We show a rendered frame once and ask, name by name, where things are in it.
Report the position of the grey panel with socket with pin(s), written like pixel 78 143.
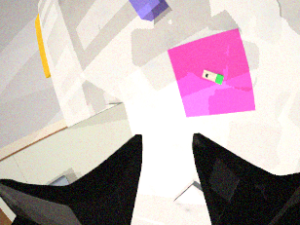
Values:
pixel 67 155

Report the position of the purple cube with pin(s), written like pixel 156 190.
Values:
pixel 149 9

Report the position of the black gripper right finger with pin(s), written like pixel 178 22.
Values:
pixel 238 192

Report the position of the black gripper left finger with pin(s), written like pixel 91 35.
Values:
pixel 104 196

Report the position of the pink square zone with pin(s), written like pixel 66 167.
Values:
pixel 222 53

